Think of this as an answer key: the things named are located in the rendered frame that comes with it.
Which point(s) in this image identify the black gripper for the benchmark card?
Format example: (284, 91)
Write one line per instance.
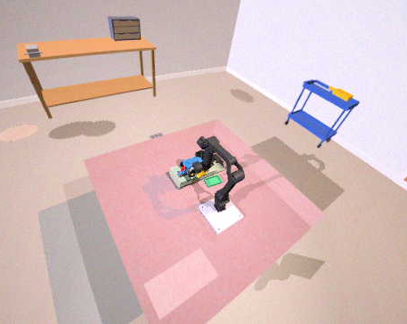
(206, 163)

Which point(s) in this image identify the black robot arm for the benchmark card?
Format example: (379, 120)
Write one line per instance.
(210, 146)

